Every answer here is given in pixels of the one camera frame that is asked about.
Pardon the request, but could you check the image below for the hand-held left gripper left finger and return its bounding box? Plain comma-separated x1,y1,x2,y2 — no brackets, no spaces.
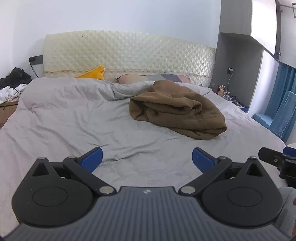
31,147,115,195

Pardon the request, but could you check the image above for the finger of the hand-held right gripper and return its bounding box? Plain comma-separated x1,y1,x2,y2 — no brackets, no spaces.
258,147,296,183

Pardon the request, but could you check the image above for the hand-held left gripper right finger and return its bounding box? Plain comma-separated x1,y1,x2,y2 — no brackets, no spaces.
179,148,264,195

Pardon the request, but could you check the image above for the brown hoodie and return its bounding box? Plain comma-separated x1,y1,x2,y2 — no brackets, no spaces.
129,80,227,141

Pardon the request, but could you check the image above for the white clothes pile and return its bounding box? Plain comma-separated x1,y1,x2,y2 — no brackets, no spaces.
0,85,28,103

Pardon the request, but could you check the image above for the black clothes pile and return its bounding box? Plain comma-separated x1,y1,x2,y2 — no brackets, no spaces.
0,67,32,90

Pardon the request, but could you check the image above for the blue covered chair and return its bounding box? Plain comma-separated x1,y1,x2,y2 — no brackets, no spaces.
253,91,296,139

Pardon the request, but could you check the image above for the grey duvet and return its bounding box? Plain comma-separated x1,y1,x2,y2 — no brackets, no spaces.
0,77,288,232

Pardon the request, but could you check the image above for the person's grey trouser leg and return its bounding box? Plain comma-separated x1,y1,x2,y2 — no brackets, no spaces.
276,186,296,234

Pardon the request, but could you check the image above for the cluttered bedside table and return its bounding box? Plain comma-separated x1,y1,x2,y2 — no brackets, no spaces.
223,91,249,112

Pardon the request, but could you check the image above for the blue curtain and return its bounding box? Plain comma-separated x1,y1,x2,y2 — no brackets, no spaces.
264,61,296,121

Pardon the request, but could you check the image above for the yellow pillow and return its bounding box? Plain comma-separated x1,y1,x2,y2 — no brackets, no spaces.
75,65,105,80

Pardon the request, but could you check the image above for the patterned pillow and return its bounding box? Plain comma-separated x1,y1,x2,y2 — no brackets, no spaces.
115,73,192,84

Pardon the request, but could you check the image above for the wooden nightstand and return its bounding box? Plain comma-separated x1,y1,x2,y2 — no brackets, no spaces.
0,100,19,129

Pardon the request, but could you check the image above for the cream quilted headboard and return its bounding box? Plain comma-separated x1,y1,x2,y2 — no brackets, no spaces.
43,32,216,87

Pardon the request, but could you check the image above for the black cable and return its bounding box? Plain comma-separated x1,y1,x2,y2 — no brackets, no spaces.
29,61,38,79

